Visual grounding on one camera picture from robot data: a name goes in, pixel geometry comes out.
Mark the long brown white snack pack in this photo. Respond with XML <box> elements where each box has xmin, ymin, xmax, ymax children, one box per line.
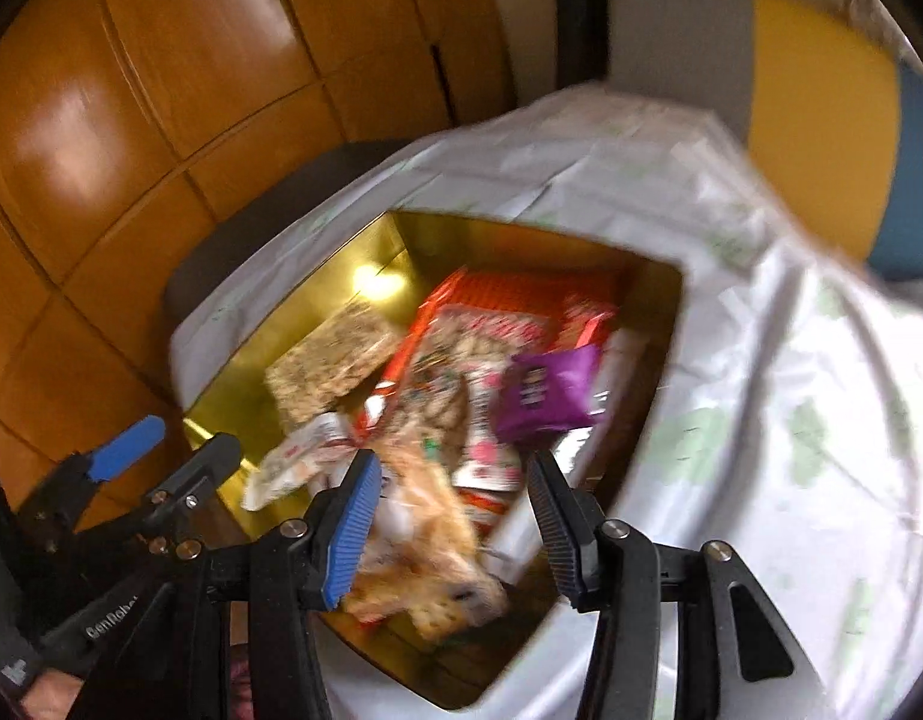
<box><xmin>480</xmin><ymin>328</ymin><xmax>647</xmax><ymax>585</ymax></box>

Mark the white grey snack pack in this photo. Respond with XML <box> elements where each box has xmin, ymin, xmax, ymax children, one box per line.
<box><xmin>240</xmin><ymin>411</ymin><xmax>357</xmax><ymax>512</ymax></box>

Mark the golden crumb cake pack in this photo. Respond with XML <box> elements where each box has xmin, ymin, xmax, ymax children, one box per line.
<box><xmin>341</xmin><ymin>440</ymin><xmax>509</xmax><ymax>644</ymax></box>

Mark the purple candy wrapper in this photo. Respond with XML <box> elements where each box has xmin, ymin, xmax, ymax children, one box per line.
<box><xmin>489</xmin><ymin>344</ymin><xmax>600</xmax><ymax>444</ymax></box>

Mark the rice cracker block pack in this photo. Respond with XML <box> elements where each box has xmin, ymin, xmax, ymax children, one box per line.
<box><xmin>265</xmin><ymin>298</ymin><xmax>403</xmax><ymax>433</ymax></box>

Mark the large red dragon snack bag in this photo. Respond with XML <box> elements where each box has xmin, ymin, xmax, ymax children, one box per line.
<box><xmin>356</xmin><ymin>268</ymin><xmax>619</xmax><ymax>470</ymax></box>

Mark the floral white candy bar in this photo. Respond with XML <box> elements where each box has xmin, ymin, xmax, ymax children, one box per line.
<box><xmin>452</xmin><ymin>362</ymin><xmax>522</xmax><ymax>493</ymax></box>

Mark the red snack bar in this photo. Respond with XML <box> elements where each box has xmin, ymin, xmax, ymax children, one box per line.
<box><xmin>548</xmin><ymin>294</ymin><xmax>616</xmax><ymax>351</ymax></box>

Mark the left hand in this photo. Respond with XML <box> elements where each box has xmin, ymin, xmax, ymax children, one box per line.
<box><xmin>20</xmin><ymin>670</ymin><xmax>82</xmax><ymax>720</ymax></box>

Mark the gold tin box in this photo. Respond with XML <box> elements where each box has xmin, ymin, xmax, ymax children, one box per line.
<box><xmin>181</xmin><ymin>208</ymin><xmax>688</xmax><ymax>712</ymax></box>

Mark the white green-print tablecloth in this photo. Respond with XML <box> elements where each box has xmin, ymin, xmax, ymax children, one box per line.
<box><xmin>168</xmin><ymin>81</ymin><xmax>923</xmax><ymax>720</ymax></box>

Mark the wooden wardrobe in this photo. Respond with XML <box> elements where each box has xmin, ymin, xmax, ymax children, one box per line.
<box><xmin>0</xmin><ymin>0</ymin><xmax>514</xmax><ymax>502</ymax></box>

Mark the grey yellow blue chair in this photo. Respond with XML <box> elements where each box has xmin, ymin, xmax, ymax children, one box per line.
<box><xmin>606</xmin><ymin>0</ymin><xmax>923</xmax><ymax>281</ymax></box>

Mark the black rolled mat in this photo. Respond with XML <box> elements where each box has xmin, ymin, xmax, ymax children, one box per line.
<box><xmin>556</xmin><ymin>0</ymin><xmax>610</xmax><ymax>89</ymax></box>

